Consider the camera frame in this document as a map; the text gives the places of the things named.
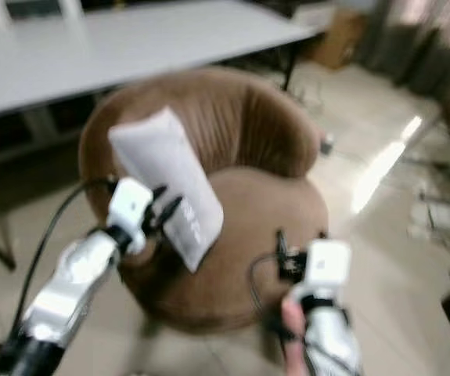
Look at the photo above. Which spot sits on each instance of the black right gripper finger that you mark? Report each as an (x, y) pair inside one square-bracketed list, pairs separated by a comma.
[(282, 244)]

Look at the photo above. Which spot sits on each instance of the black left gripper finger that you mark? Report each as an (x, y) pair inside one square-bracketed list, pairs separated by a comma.
[(168, 211)]

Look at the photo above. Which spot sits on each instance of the white rectangular pillow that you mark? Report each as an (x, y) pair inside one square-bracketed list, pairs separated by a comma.
[(166, 160)]

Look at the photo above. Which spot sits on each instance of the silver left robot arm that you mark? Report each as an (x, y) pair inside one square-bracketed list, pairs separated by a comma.
[(72, 278)]

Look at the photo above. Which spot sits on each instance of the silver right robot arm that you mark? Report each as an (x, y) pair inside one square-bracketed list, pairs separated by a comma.
[(330, 337)]

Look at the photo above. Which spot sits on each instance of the bare person hand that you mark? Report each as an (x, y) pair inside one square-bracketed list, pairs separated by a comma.
[(293, 345)]

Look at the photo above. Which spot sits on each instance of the brown round velvet armchair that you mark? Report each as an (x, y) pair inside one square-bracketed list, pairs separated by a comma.
[(264, 227)]

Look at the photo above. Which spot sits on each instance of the small clear bottle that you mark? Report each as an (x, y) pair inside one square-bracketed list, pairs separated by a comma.
[(328, 143)]

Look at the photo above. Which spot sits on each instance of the long grey table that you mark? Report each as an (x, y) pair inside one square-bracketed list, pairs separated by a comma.
[(138, 47)]

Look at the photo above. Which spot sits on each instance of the brown cardboard box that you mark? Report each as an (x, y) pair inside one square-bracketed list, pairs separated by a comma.
[(337, 37)]

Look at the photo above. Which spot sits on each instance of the grey curtain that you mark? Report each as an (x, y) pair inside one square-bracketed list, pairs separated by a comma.
[(412, 43)]

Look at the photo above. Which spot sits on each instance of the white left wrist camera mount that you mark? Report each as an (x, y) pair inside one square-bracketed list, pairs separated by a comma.
[(127, 205)]

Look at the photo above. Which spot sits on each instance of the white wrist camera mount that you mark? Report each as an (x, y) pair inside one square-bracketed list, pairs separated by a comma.
[(328, 266), (127, 205)]

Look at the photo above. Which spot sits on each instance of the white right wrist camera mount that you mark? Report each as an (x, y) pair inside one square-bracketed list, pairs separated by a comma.
[(328, 266)]

